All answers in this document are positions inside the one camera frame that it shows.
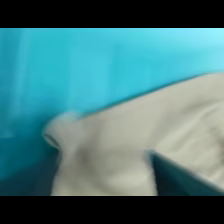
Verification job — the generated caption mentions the beige shirt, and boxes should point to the beige shirt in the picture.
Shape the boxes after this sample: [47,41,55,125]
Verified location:
[43,71,224,197]

